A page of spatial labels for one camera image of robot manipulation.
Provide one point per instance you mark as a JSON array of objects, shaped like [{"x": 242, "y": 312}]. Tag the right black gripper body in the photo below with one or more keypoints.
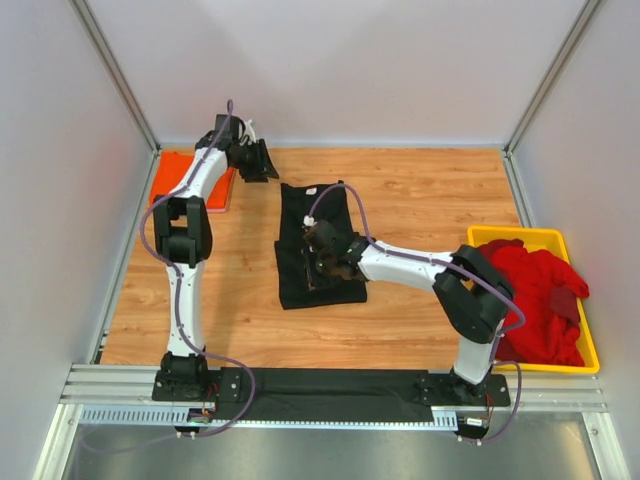
[{"x": 310, "y": 267}]

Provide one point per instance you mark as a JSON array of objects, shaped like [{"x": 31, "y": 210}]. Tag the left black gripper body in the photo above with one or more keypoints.
[{"x": 257, "y": 163}]

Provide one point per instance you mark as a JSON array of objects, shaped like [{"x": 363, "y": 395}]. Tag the black t-shirt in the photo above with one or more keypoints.
[{"x": 300, "y": 284}]

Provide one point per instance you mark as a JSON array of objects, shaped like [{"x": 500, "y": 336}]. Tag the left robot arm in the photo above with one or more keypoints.
[{"x": 182, "y": 231}]

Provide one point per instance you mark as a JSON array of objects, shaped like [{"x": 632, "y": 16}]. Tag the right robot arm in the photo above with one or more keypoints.
[{"x": 474, "y": 296}]

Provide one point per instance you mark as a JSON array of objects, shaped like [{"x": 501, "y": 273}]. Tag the folded orange t-shirt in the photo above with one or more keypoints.
[{"x": 172, "y": 167}]

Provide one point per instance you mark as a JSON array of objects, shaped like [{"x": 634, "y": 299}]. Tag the yellow plastic bin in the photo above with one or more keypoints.
[{"x": 552, "y": 241}]

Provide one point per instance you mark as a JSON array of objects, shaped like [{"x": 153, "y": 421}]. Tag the red t-shirt in bin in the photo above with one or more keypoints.
[{"x": 546, "y": 290}]

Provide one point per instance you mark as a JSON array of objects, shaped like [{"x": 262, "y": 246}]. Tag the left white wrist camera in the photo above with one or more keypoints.
[{"x": 248, "y": 135}]

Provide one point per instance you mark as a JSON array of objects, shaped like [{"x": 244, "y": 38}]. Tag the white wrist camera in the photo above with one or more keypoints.
[
  {"x": 309, "y": 221},
  {"x": 248, "y": 135}
]

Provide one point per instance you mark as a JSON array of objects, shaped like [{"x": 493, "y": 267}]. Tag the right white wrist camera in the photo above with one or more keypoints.
[{"x": 309, "y": 221}]

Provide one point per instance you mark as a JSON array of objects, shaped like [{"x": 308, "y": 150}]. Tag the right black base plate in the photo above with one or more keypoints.
[{"x": 448, "y": 389}]

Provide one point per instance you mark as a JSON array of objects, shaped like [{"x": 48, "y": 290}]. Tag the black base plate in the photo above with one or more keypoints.
[
  {"x": 448, "y": 389},
  {"x": 207, "y": 386}
]

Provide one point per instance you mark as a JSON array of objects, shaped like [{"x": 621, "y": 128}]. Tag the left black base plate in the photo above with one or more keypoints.
[{"x": 207, "y": 386}]

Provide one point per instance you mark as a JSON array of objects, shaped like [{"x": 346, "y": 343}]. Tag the left aluminium frame post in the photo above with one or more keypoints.
[{"x": 101, "y": 45}]

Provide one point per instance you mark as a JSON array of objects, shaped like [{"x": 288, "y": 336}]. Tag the aluminium frame post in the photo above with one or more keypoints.
[
  {"x": 101, "y": 45},
  {"x": 568, "y": 46}
]

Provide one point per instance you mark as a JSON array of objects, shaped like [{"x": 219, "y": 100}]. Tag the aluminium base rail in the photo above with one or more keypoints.
[{"x": 121, "y": 395}]

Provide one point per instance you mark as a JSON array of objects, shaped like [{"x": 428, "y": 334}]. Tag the right aluminium frame post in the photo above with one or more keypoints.
[{"x": 568, "y": 46}]

